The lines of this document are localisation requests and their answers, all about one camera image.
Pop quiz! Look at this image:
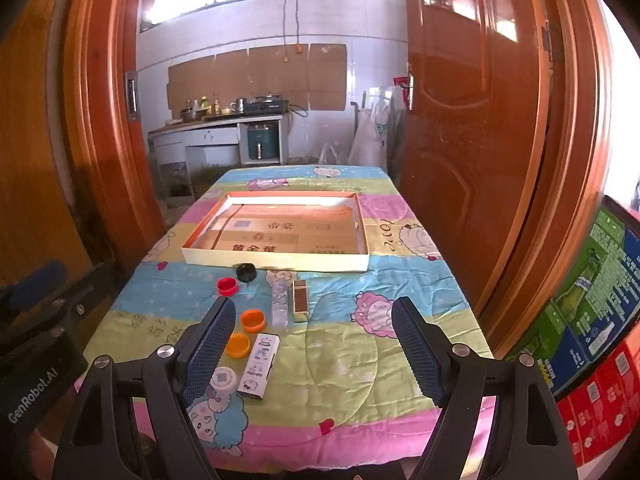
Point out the wood grain wall panel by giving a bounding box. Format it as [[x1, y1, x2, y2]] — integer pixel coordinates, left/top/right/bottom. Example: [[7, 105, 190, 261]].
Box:
[[0, 0, 96, 291]]

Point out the green printed carton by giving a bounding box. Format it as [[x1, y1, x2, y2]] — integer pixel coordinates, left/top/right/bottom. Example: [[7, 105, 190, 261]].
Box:
[[505, 195, 640, 396]]

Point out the clear plastic bottle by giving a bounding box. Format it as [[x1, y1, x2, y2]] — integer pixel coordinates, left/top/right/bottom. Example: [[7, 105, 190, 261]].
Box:
[[270, 272, 290, 330]]

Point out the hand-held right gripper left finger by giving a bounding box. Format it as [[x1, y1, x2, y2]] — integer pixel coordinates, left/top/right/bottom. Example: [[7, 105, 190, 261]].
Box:
[[52, 296, 237, 480]]

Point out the white kitchen counter cabinet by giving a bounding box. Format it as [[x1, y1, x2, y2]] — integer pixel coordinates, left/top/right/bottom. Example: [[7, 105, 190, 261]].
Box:
[[149, 112, 285, 167]]

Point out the small gold brown box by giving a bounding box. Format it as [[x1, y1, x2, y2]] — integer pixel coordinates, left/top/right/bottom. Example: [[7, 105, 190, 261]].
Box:
[[291, 280, 310, 323]]

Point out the cardboard sheet on wall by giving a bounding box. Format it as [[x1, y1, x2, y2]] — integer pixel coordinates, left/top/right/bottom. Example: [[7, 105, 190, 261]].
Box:
[[167, 44, 348, 112]]

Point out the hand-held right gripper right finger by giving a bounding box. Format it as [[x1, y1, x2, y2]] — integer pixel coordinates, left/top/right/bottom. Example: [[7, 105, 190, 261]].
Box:
[[391, 296, 578, 480]]

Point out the metal latch plate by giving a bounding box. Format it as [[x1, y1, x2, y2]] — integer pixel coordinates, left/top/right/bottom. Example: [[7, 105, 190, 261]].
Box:
[[125, 72, 140, 121]]

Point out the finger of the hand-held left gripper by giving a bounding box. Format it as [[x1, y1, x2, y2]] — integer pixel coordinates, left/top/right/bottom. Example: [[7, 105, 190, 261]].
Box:
[[0, 260, 68, 313], [0, 280, 118, 361]]

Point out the red printed carton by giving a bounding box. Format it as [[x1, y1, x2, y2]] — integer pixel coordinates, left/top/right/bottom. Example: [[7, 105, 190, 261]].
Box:
[[555, 340, 640, 468]]

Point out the metal door hinge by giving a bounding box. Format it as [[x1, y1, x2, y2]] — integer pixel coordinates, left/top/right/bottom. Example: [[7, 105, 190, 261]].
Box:
[[544, 22, 565, 61]]

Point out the shallow cardboard box tray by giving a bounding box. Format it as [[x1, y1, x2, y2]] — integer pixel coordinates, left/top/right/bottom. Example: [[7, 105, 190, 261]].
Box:
[[181, 191, 371, 273]]

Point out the white tape roll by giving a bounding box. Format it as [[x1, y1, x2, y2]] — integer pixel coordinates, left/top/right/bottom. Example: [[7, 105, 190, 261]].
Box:
[[210, 366, 240, 392]]

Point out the white woven sack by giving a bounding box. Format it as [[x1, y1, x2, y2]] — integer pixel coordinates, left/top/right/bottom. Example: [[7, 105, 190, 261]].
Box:
[[348, 102, 391, 167]]

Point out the black gas stove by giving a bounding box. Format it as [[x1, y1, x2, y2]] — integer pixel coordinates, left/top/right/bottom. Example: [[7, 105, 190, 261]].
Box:
[[242, 95, 290, 114]]

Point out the wooden door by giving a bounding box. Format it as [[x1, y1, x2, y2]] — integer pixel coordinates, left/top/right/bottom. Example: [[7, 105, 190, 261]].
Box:
[[400, 0, 556, 321]]

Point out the latch-side wooden door jamb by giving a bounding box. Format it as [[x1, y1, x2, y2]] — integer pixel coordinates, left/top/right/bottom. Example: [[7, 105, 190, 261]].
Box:
[[62, 0, 168, 266]]

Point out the green air fryer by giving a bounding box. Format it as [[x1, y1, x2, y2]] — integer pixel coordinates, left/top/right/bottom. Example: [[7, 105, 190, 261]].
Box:
[[246, 124, 275, 161]]

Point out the white cartoon printed box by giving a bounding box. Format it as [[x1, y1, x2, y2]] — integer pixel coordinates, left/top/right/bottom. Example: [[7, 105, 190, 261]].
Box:
[[236, 334, 280, 402]]

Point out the colourful sheep printed blanket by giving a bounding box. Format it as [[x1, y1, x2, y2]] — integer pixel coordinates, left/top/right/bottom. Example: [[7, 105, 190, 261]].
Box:
[[75, 165, 496, 476]]

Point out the hinge-side wooden door jamb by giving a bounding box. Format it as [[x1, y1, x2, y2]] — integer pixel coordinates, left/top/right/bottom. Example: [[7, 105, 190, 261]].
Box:
[[500, 0, 618, 361]]

